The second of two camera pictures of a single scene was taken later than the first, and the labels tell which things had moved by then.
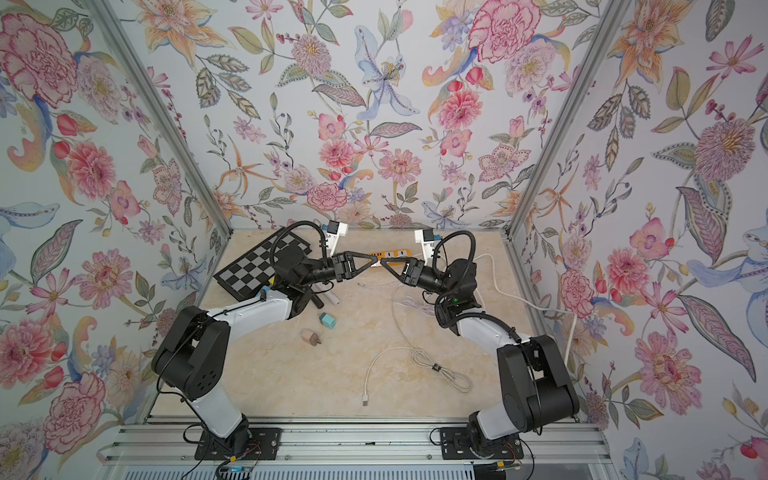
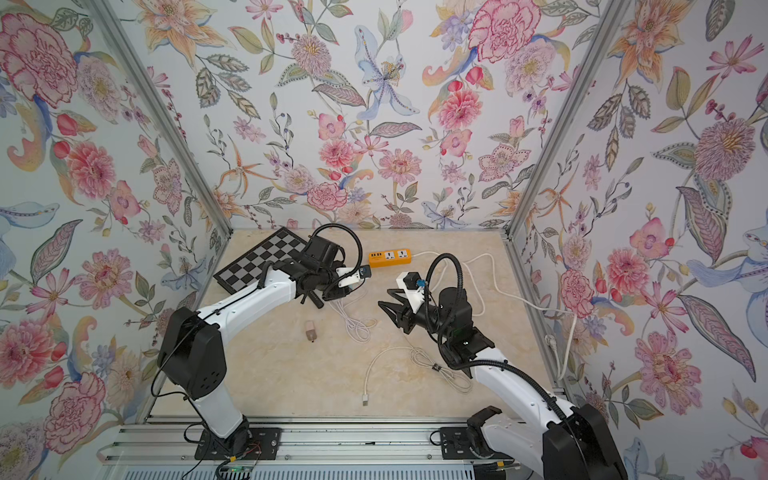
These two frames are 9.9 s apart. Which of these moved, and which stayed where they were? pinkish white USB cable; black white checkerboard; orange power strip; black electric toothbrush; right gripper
Moved: right gripper; pinkish white USB cable
Stayed: black white checkerboard; orange power strip; black electric toothbrush
